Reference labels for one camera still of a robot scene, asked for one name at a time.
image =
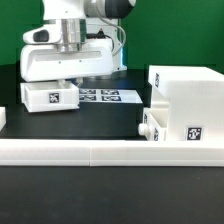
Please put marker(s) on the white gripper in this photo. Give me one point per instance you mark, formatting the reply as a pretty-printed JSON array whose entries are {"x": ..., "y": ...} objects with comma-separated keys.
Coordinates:
[{"x": 43, "y": 61}]

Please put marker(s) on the white drawer box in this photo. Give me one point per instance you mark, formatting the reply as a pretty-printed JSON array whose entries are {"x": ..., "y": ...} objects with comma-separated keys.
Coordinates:
[
  {"x": 49, "y": 96},
  {"x": 154, "y": 124}
]

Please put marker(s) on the white drawer cabinet housing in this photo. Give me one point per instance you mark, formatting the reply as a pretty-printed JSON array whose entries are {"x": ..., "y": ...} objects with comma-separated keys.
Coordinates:
[{"x": 194, "y": 99}]

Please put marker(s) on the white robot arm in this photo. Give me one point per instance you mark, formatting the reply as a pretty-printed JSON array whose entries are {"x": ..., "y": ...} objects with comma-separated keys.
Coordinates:
[{"x": 61, "y": 48}]

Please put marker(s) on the fiducial marker sheet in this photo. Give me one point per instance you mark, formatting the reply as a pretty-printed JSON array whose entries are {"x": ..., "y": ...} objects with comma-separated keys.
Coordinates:
[{"x": 109, "y": 96}]

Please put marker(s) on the small white block left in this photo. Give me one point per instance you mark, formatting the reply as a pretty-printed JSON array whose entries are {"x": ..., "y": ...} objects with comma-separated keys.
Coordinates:
[{"x": 2, "y": 117}]

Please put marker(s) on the black base mat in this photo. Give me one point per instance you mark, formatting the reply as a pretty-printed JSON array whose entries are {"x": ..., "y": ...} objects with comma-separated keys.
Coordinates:
[{"x": 89, "y": 121}]

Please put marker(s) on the white border rail frame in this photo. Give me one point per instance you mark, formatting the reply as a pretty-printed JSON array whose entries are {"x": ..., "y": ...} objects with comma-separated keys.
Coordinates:
[{"x": 24, "y": 152}]

